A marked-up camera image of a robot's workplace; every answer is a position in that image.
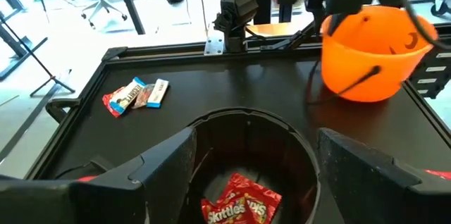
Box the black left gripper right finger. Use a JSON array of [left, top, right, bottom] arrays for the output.
[[318, 127, 451, 224]]

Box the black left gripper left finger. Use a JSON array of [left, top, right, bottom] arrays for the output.
[[0, 127, 197, 224]]

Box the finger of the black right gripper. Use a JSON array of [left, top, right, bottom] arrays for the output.
[[326, 11, 350, 37]]

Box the orange plastic bucket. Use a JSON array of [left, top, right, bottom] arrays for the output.
[[304, 4, 440, 104]]

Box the brown candy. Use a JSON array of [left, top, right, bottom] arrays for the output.
[[131, 83, 156, 110]]

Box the white blue Hershey's bar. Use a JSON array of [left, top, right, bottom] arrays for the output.
[[109, 76, 147, 115], [146, 78, 170, 108]]

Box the black plastic bucket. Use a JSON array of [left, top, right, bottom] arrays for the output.
[[178, 106, 322, 224]]

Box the black table mat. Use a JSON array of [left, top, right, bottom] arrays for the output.
[[35, 54, 451, 224]]

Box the black rack with white labels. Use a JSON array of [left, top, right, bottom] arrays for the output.
[[408, 46, 451, 100]]

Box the black tripod stand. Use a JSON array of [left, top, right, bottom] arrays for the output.
[[0, 11, 77, 98]]

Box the black desk leg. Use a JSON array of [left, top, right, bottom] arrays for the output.
[[114, 0, 147, 37]]

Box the black stand foot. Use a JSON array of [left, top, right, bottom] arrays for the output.
[[0, 23, 49, 81]]

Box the white office chair base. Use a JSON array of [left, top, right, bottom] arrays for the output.
[[80, 0, 128, 30]]

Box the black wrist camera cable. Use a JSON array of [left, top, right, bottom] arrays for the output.
[[385, 0, 451, 51]]

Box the silver mounting bracket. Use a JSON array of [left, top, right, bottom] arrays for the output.
[[203, 35, 226, 56]]

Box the black frame handle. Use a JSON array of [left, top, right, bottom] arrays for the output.
[[44, 97, 82, 123]]

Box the black aluminium table frame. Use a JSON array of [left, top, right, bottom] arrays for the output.
[[24, 23, 451, 181]]

